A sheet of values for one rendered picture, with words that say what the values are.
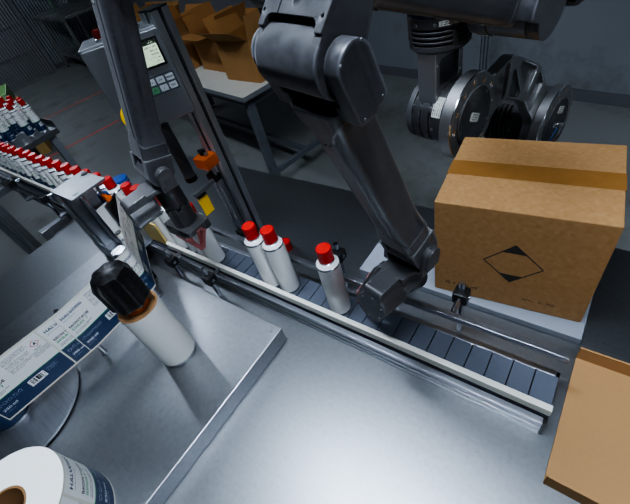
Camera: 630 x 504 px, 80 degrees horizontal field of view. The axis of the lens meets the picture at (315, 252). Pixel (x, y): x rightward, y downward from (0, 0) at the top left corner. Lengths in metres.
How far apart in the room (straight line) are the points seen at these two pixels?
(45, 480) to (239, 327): 0.45
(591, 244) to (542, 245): 0.07
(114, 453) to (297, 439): 0.38
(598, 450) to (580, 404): 0.08
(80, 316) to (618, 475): 1.10
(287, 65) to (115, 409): 0.86
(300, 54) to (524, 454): 0.73
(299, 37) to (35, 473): 0.79
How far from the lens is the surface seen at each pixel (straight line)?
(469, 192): 0.80
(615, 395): 0.92
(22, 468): 0.90
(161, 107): 0.99
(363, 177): 0.43
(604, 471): 0.86
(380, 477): 0.81
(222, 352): 0.95
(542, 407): 0.78
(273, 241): 0.87
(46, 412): 1.14
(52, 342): 1.07
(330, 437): 0.84
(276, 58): 0.34
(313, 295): 0.96
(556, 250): 0.81
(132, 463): 0.94
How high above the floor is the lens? 1.61
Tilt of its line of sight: 44 degrees down
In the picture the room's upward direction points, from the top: 18 degrees counter-clockwise
